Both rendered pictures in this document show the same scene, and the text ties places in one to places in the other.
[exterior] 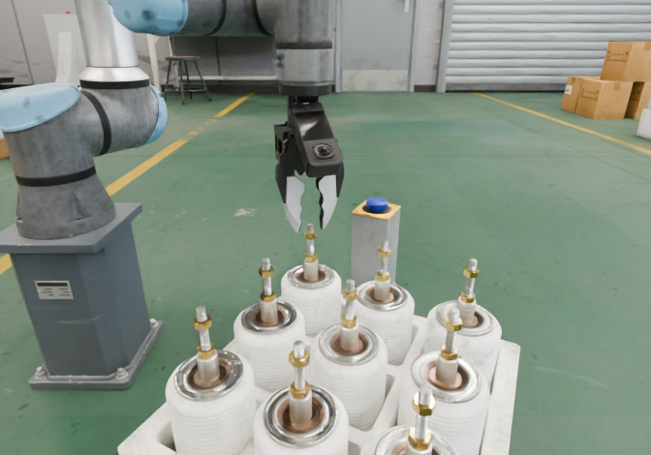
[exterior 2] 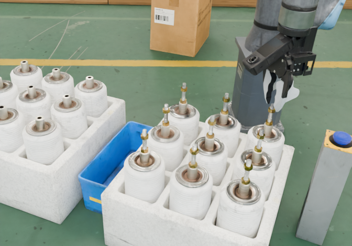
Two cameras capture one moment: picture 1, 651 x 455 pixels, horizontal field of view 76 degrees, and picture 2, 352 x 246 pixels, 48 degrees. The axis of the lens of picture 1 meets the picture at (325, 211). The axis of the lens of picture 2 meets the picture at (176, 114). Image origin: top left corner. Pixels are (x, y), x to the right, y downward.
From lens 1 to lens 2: 87 cm
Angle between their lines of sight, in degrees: 73
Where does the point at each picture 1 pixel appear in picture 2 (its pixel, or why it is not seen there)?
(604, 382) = not seen: outside the picture
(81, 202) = (262, 40)
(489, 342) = (225, 201)
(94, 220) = not seen: hidden behind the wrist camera
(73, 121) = (276, 1)
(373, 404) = not seen: hidden behind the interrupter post
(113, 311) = (249, 96)
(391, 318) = (238, 164)
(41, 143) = (260, 6)
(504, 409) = (202, 226)
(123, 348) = (245, 116)
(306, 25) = not seen: outside the picture
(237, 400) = (173, 121)
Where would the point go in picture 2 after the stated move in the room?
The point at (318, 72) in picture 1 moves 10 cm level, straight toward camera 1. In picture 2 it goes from (284, 20) to (238, 20)
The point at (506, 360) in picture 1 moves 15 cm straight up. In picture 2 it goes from (244, 239) to (255, 187)
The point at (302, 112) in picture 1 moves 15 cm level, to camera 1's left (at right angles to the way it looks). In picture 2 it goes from (276, 38) to (260, 15)
